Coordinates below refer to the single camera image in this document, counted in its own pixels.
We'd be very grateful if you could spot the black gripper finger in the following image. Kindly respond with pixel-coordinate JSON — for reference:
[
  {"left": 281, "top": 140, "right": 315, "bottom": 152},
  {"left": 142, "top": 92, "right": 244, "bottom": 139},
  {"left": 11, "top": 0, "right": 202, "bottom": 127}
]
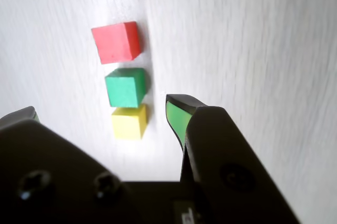
[
  {"left": 165, "top": 93, "right": 301, "bottom": 224},
  {"left": 0, "top": 105, "right": 137, "bottom": 224}
]

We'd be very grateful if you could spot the yellow cube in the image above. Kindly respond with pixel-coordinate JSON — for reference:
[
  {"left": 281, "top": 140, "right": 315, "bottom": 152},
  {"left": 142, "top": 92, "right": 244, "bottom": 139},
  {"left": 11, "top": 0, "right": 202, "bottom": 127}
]
[{"left": 111, "top": 103, "right": 147, "bottom": 140}]

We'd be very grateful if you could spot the green cube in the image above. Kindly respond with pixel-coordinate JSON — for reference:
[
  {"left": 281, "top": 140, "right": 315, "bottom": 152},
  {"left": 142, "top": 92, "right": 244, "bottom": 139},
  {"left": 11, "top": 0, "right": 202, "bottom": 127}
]
[{"left": 104, "top": 67, "right": 146, "bottom": 108}]

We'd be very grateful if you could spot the red cube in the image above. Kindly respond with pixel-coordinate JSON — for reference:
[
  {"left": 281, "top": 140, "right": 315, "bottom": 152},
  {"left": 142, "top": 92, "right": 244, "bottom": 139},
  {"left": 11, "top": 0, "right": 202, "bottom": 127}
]
[{"left": 91, "top": 21, "right": 140, "bottom": 65}]

